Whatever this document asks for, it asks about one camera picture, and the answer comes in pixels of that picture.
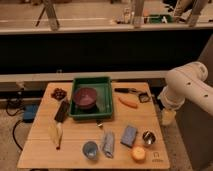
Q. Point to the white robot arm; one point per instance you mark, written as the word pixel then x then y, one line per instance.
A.
pixel 185 82

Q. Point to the small metal cup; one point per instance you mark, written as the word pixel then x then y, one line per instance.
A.
pixel 148 138

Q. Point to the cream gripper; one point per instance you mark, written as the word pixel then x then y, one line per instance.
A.
pixel 168 116

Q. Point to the dark grape bunch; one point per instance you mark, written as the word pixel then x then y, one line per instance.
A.
pixel 58 94

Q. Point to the blue sponge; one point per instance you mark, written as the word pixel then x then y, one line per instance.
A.
pixel 129 136

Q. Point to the grey folded cloth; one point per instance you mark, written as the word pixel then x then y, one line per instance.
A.
pixel 107 144

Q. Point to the yellow banana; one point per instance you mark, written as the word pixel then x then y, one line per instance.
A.
pixel 55 132

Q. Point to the green plastic tray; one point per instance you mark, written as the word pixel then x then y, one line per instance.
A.
pixel 103 108

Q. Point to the orange pepper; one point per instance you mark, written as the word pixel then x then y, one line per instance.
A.
pixel 128 103

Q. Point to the small metal clip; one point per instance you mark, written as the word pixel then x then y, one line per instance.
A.
pixel 99 124

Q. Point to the blue box on floor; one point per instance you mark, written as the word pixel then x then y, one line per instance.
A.
pixel 30 113

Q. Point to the black handled tool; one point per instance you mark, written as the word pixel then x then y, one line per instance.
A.
pixel 128 90

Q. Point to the wooden table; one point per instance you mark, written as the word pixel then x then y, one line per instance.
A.
pixel 39 151

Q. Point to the small black square object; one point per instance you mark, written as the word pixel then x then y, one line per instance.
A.
pixel 144 97

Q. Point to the orange fruit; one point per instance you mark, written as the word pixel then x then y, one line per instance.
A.
pixel 138 154

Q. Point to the purple bowl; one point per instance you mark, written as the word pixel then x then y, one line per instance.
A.
pixel 85 98

